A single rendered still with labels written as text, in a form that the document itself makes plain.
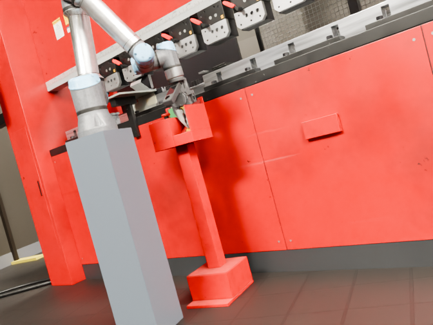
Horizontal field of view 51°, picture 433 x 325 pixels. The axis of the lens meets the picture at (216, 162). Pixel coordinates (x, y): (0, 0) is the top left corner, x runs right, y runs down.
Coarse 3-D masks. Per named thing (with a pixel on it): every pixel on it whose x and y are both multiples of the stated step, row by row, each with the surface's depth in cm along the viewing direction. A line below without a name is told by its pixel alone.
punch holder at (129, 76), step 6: (120, 54) 251; (126, 54) 248; (120, 60) 252; (126, 60) 249; (126, 72) 250; (132, 72) 248; (150, 72) 248; (126, 78) 251; (132, 78) 249; (138, 78) 249
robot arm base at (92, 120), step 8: (80, 112) 165; (88, 112) 164; (96, 112) 165; (104, 112) 167; (80, 120) 165; (88, 120) 164; (96, 120) 164; (104, 120) 165; (112, 120) 168; (80, 128) 165; (88, 128) 163; (96, 128) 163; (104, 128) 164; (112, 128) 166; (80, 136) 165
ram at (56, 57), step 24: (24, 0) 295; (48, 0) 280; (120, 0) 243; (144, 0) 233; (168, 0) 224; (192, 0) 215; (216, 0) 207; (48, 24) 285; (96, 24) 258; (144, 24) 236; (168, 24) 227; (48, 48) 290; (72, 48) 275; (96, 48) 262; (120, 48) 250; (48, 72) 295
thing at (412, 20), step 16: (416, 16) 149; (432, 16) 146; (368, 32) 159; (384, 32) 156; (320, 48) 171; (336, 48) 167; (352, 48) 163; (288, 64) 180; (304, 64) 176; (240, 80) 194; (256, 80) 190; (208, 96) 206; (160, 112) 226; (64, 144) 280
